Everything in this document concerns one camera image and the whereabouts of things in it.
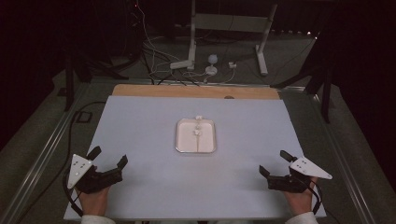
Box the long black floor cable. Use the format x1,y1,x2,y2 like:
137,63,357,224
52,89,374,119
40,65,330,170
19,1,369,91
15,100,107,224

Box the metal floor rail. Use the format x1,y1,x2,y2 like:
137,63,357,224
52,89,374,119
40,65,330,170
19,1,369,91
89,77,307,91
310,92,376,224
0,82,92,224

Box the person's left hand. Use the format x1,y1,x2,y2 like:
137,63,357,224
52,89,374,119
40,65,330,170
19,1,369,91
78,186,110,217

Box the black square floor plate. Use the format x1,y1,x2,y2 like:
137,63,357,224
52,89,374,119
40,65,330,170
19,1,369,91
76,110,93,123

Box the light blue table mat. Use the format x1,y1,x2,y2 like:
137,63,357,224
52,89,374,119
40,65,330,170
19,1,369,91
64,94,327,222

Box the person's right hand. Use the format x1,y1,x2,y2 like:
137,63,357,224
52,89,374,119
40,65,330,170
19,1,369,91
284,176,318,217

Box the small white round lamp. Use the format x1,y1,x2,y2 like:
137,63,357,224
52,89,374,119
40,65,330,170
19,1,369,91
205,53,219,77

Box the white cable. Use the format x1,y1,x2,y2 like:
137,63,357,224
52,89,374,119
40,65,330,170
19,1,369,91
181,66,237,85
135,0,181,76

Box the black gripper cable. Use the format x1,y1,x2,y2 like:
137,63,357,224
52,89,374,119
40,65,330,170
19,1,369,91
306,179,323,216
62,170,85,217

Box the white power strip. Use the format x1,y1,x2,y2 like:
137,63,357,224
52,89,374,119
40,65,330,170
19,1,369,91
169,59,194,70

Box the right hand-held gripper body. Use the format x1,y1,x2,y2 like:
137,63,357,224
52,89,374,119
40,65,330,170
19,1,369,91
266,156,333,194

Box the black tripod stand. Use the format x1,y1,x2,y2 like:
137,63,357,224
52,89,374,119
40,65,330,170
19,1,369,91
60,46,130,113
270,31,333,124

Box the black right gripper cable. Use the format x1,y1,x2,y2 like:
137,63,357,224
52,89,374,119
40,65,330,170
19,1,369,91
306,179,323,216

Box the white square tray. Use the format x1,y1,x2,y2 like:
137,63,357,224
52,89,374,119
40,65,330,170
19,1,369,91
175,117,218,154

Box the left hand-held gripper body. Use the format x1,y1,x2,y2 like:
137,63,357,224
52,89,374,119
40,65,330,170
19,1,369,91
66,153,124,194

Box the white metal stand frame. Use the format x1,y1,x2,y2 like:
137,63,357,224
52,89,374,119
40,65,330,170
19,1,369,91
187,0,278,77

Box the wooden board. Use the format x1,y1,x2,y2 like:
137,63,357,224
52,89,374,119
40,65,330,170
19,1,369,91
111,83,281,101

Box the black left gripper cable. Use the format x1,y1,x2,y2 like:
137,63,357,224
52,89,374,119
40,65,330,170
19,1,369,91
62,170,85,217

